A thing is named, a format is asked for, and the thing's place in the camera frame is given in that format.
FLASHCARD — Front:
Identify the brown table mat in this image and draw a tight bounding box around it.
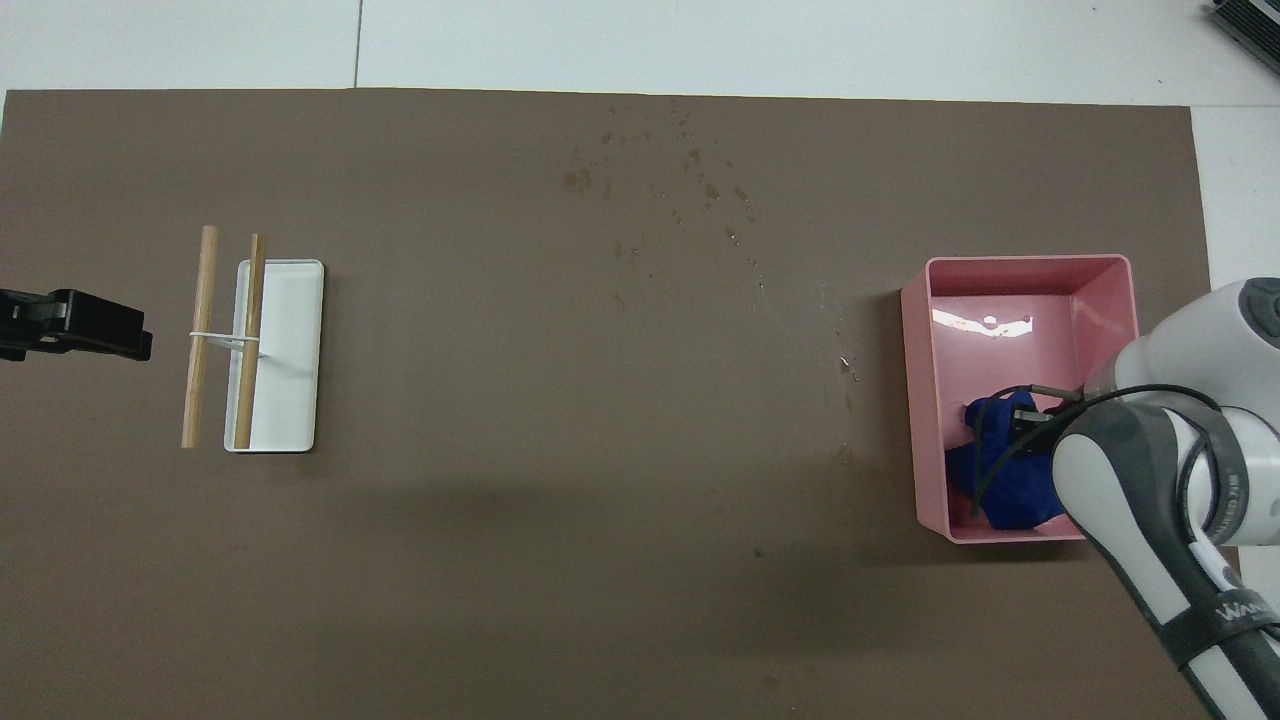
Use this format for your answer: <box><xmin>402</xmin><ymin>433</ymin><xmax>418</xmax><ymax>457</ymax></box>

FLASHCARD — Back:
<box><xmin>0</xmin><ymin>88</ymin><xmax>1259</xmax><ymax>720</ymax></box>

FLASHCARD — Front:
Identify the white rack with wooden rods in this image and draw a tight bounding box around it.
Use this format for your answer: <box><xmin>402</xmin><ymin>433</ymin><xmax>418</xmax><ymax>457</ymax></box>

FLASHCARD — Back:
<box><xmin>181</xmin><ymin>225</ymin><xmax>325</xmax><ymax>454</ymax></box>

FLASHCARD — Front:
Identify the pink plastic bin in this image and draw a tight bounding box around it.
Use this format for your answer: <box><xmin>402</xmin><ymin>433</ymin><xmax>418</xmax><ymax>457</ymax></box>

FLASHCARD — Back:
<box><xmin>900</xmin><ymin>254</ymin><xmax>1141</xmax><ymax>545</ymax></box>

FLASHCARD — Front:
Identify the dark grey electronic device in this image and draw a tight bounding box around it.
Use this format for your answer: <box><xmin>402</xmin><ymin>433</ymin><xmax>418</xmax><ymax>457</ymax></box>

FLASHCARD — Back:
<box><xmin>1208</xmin><ymin>0</ymin><xmax>1280</xmax><ymax>73</ymax></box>

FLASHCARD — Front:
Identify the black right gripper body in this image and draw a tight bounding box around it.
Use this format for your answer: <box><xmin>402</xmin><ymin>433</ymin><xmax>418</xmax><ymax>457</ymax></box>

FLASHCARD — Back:
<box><xmin>1040</xmin><ymin>392</ymin><xmax>1091</xmax><ymax>429</ymax></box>

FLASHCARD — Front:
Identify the blue towel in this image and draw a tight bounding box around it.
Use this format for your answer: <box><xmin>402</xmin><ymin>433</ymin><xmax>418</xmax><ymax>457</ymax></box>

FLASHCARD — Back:
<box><xmin>945</xmin><ymin>392</ymin><xmax>1069</xmax><ymax>531</ymax></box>

